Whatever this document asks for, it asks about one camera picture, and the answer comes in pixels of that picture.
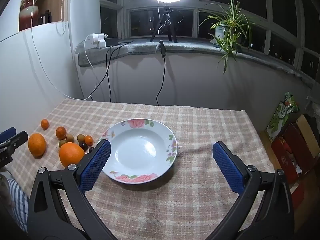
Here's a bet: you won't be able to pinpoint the black tripod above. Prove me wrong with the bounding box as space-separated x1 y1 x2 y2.
149 5 178 43

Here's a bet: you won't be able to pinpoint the large oval orange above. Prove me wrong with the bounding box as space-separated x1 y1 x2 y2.
28 133 47 158

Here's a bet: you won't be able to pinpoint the blue striped clothing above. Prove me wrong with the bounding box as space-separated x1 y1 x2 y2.
7 179 30 233

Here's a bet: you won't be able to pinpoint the short white charger cable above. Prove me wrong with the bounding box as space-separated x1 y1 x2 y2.
74 34 101 102

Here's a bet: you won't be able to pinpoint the grey windowsill mat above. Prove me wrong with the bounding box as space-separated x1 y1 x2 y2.
78 39 313 85

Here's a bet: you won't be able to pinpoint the long white cable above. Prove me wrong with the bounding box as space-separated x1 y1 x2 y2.
30 0 87 101

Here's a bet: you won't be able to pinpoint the green printed box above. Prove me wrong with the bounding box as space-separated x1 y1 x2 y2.
265 92 300 143

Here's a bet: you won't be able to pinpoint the brown cardboard box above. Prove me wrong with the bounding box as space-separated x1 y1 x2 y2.
296 114 320 158

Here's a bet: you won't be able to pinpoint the green spider plant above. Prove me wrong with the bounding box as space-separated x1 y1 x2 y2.
197 0 255 74

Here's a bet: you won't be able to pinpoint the white plant pot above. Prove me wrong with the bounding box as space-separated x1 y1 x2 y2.
214 25 235 46

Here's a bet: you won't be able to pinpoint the large round orange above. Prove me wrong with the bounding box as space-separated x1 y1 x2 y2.
59 142 85 168

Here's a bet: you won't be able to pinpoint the black cable with inline controller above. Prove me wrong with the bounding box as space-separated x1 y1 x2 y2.
156 40 167 105

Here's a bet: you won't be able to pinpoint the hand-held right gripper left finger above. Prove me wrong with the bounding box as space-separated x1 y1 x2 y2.
27 139 112 240

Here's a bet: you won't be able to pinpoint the white cabinet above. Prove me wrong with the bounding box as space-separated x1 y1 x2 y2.
0 21 85 135

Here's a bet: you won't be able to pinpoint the white chargers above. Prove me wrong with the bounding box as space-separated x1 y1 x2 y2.
91 33 108 48

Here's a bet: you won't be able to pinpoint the red vase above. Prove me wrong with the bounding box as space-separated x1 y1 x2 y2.
19 0 40 32

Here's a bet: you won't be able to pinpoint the white floral plate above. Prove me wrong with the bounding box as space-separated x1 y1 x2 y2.
99 118 178 185

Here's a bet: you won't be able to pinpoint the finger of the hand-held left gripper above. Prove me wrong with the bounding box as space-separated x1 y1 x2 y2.
0 127 17 142
0 131 28 168

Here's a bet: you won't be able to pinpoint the beige checked tablecloth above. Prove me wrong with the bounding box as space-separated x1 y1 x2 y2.
7 98 275 240

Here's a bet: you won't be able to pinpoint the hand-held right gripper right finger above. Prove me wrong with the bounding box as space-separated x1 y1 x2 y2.
212 141 296 240

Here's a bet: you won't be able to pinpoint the red box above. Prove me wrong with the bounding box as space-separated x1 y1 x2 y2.
271 122 320 180

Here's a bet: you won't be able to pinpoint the black adapter cables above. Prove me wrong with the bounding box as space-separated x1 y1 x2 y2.
90 40 135 103

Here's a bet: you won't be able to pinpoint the white window frame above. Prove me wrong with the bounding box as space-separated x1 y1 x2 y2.
100 0 320 80

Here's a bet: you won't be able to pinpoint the white beaded cord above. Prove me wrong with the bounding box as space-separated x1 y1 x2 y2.
55 0 70 36

